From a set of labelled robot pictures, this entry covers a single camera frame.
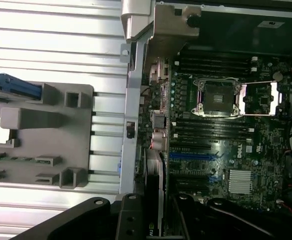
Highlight green motherboard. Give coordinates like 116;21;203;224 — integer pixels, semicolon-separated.
137;51;292;217

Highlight green RAM stick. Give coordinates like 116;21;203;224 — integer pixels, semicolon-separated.
0;153;34;163

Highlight CPU socket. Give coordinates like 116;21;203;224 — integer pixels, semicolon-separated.
190;77;244;118

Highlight blue expansion slot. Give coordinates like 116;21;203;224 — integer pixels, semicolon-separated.
169;152;218;163

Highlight silver chipset heatsink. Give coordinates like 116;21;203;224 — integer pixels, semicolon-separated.
227;169;253;195

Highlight silver socket cover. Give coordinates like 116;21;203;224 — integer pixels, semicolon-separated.
242;80;287;117

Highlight open grey PC case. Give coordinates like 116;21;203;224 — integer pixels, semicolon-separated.
119;0;292;240

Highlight round coin battery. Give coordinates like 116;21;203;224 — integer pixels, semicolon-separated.
272;70;284;82

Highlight hard disk with blue carrier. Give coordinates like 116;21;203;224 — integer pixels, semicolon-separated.
0;69;43;101

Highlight grey parts rack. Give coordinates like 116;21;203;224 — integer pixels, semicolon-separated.
0;83;96;190

